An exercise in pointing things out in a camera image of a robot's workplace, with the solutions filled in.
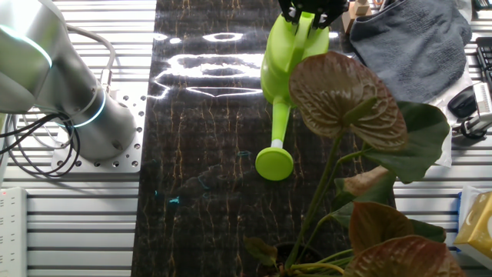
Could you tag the wooden block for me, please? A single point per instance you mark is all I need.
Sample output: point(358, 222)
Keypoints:
point(359, 9)

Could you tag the green plastic watering can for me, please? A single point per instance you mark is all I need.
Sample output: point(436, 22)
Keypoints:
point(284, 57)

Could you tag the white power strip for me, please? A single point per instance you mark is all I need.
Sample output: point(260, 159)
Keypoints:
point(13, 231)

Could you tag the yellow tissue box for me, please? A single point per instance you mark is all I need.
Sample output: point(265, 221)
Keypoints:
point(480, 227)

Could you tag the anthurium plant with broad leaves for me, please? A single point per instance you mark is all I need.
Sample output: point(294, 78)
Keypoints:
point(334, 88)

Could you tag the black keyboard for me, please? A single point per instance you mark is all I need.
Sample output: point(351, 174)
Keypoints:
point(485, 57)

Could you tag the grey towel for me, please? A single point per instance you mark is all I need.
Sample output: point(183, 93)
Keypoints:
point(415, 50)

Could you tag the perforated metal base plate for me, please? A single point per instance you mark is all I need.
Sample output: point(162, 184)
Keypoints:
point(130, 154)

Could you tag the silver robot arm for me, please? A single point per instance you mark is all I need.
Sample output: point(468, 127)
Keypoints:
point(57, 84)

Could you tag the black computer mouse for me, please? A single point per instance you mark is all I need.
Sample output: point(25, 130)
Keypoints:
point(461, 103)

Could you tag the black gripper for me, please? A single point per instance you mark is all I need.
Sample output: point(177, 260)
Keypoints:
point(311, 4)

